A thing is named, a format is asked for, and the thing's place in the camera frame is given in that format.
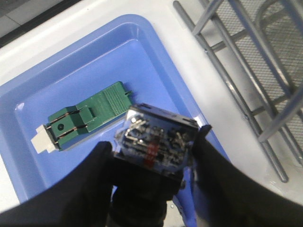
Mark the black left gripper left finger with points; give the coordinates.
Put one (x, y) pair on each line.
(81, 199)

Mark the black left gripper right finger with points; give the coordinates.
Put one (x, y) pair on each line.
(227, 197)

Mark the red emergency stop button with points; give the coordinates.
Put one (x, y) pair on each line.
(156, 140)

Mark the bottom silver mesh tray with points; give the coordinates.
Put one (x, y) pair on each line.
(268, 47)

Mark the blue plastic tray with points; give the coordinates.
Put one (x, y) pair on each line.
(126, 49)

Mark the green and white switch module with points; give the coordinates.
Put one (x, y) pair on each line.
(72, 124)

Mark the silver metal rack frame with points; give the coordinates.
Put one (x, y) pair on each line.
(282, 140)

